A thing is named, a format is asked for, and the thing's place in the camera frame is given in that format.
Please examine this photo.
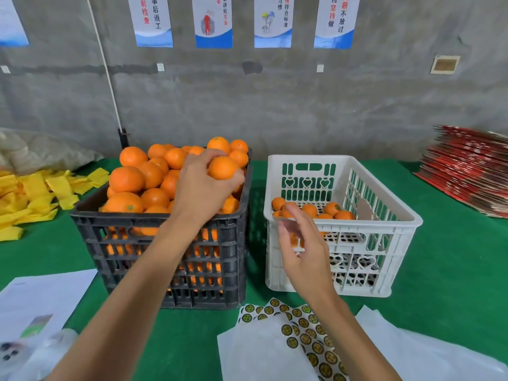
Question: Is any white pole with black base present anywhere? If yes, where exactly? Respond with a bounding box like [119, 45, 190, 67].
[86, 0, 130, 149]

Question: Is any black plastic crate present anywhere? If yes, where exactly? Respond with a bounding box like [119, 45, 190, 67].
[70, 158, 253, 310]

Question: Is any single orange fruit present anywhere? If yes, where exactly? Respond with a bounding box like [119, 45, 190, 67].
[208, 155, 241, 182]

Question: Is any pile of oranges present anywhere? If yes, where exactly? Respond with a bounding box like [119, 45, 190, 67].
[99, 136, 251, 291]

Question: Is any person's left hand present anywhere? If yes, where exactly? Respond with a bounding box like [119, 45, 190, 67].
[170, 148, 247, 227]

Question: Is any person's right forearm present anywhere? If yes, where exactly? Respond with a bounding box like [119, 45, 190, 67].
[297, 289, 402, 381]

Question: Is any stack of red cardboard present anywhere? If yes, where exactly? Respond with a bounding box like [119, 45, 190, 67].
[414, 125, 508, 219]

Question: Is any beige woven sack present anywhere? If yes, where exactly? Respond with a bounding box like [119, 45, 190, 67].
[0, 126, 104, 175]

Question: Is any white notice with blue border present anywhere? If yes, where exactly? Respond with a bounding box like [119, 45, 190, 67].
[0, 0, 30, 48]

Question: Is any beige wall plate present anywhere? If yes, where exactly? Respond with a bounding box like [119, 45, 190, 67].
[430, 55, 461, 75]

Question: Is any person's left forearm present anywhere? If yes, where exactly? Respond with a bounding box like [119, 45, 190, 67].
[48, 218, 199, 381]

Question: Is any white handheld controller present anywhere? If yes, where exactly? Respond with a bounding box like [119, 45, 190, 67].
[0, 328, 79, 381]

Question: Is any white plastic crate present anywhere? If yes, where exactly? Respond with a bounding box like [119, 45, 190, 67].
[264, 155, 424, 298]

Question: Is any blue white wall poster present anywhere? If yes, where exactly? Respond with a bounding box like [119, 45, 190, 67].
[313, 0, 361, 50]
[191, 0, 234, 50]
[127, 0, 174, 49]
[254, 0, 295, 49]

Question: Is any heap of labelled oranges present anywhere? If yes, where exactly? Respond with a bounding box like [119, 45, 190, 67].
[270, 196, 358, 247]

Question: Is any green felt table cover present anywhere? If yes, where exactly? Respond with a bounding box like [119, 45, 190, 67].
[0, 158, 508, 381]

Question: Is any pile of yellow bags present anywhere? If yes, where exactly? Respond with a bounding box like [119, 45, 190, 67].
[0, 167, 111, 243]

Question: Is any white printed paper sheet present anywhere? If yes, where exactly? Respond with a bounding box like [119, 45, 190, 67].
[0, 269, 98, 346]

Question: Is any person's right hand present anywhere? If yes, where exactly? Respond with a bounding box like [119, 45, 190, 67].
[276, 204, 336, 302]

